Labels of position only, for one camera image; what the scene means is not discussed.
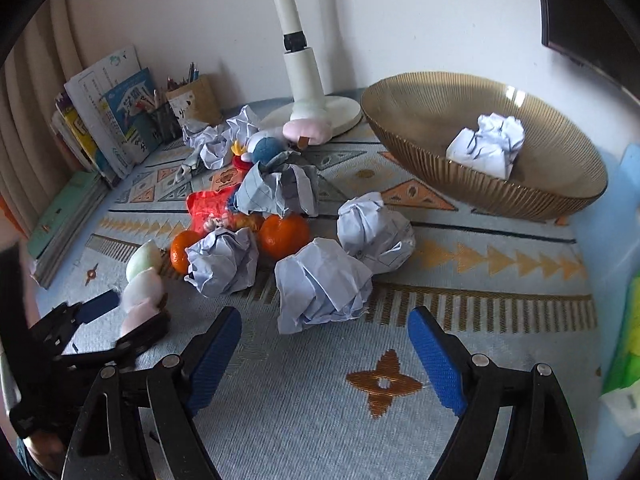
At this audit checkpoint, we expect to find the pastel dango plush skewer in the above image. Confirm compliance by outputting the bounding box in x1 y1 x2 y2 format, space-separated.
119 240 165 337

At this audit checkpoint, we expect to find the orange mandarin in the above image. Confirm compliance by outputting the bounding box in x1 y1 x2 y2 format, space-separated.
258 214 311 261
169 230 201 275

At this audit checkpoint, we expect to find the red snack bag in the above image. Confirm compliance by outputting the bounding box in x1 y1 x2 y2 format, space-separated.
186 185 264 235

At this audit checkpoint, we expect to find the paper ball back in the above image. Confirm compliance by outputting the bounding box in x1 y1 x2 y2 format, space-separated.
177 105 260 180

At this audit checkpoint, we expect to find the paper ball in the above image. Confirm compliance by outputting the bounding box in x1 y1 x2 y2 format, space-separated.
177 105 260 180
446 113 525 180

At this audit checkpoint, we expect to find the grey paper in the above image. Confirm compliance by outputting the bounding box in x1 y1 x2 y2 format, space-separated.
233 152 319 218

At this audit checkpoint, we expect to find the blue white plush toy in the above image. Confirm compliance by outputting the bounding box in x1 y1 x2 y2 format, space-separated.
231 128 288 171

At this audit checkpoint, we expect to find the person's left hand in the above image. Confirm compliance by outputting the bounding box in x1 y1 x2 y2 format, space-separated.
23 431 66 478

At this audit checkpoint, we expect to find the green notebook stack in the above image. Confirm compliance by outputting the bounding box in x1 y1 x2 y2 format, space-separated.
27 171 108 289

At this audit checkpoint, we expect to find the green plastic package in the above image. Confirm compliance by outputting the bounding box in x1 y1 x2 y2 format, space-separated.
601 274 640 437

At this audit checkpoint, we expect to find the black mesh pen holder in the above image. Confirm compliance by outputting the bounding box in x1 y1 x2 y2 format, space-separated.
148 94 182 144

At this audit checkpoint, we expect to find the blue cover book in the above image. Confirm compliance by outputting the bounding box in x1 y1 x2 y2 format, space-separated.
100 68 162 165

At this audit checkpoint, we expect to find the yellow cover book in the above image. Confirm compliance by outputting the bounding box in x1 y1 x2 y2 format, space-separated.
52 91 119 188

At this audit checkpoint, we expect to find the patterned blue woven mat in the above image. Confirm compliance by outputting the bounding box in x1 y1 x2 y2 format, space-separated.
34 88 606 480

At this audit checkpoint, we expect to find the tall white workbook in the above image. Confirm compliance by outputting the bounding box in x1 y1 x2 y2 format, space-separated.
64 44 140 179

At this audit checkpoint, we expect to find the tan cylindrical pen holder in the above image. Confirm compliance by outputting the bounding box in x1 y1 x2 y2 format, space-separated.
166 63 224 127

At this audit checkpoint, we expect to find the gold ribbed bowl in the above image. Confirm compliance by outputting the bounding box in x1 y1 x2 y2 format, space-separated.
361 72 608 220

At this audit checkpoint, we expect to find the pink plush at lamp base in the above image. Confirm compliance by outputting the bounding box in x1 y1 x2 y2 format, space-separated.
283 118 333 150

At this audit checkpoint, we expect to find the beige curtain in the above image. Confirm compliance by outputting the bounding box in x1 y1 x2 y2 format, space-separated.
1 0 82 235

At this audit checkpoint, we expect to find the crumpled paper ball in bowl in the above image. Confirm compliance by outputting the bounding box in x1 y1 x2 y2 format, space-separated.
446 113 525 180

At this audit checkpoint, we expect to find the white desk lamp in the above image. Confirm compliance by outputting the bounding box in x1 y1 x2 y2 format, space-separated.
264 0 362 141

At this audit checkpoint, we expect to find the dark monitor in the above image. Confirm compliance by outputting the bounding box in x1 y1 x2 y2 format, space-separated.
540 0 639 100

